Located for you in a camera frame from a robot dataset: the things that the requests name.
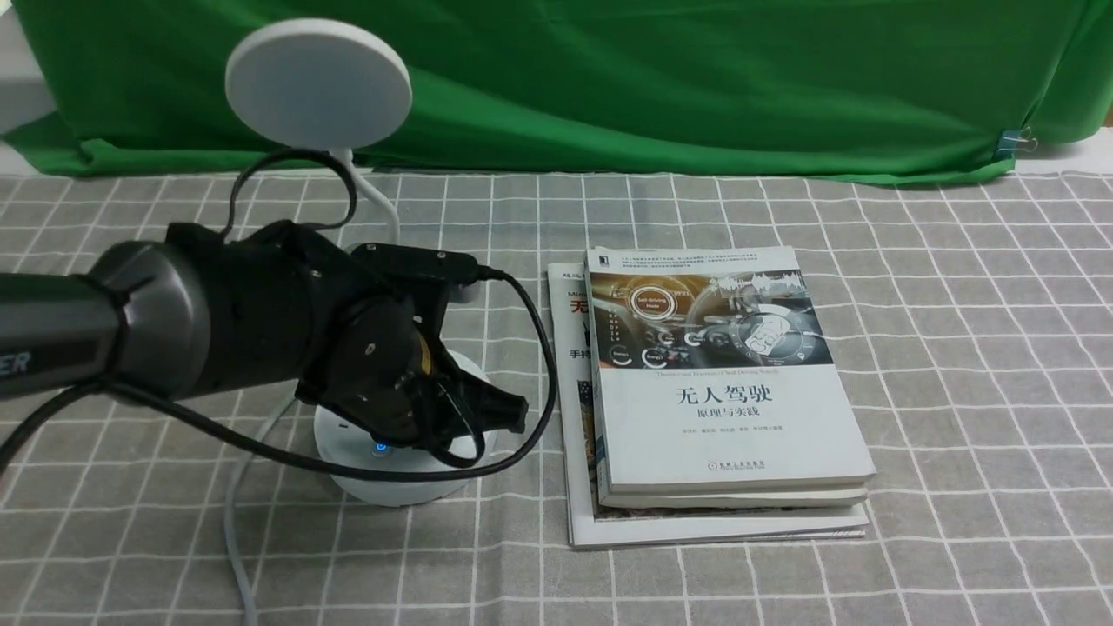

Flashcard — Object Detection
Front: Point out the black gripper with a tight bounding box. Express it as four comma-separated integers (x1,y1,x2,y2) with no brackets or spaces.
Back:
295,253,530,451

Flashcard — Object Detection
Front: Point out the white desk lamp with base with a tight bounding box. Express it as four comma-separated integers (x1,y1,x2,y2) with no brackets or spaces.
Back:
225,17,496,507

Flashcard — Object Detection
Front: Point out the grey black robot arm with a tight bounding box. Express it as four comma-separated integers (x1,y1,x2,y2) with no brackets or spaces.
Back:
1,219,529,450

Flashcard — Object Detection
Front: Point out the magazine under the book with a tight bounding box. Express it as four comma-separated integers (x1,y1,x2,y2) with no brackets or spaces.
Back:
546,263,868,549

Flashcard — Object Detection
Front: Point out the white self-driving textbook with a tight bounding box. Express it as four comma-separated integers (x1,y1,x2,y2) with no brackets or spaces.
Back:
584,246,876,509

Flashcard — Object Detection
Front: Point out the green backdrop cloth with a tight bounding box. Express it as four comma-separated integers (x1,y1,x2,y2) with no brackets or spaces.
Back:
4,1,1112,183

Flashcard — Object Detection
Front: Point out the grey checked tablecloth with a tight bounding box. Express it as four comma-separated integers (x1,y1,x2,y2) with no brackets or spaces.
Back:
1,174,1112,625

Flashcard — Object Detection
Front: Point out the blue binder clip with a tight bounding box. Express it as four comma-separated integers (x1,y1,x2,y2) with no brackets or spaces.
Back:
994,127,1040,160

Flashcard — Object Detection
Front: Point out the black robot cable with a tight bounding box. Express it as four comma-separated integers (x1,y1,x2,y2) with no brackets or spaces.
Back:
0,150,559,483

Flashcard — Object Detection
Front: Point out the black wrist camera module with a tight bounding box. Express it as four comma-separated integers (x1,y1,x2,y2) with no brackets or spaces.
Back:
347,243,482,305

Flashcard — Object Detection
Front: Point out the white lamp power cord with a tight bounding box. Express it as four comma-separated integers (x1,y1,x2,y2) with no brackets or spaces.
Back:
223,390,298,626

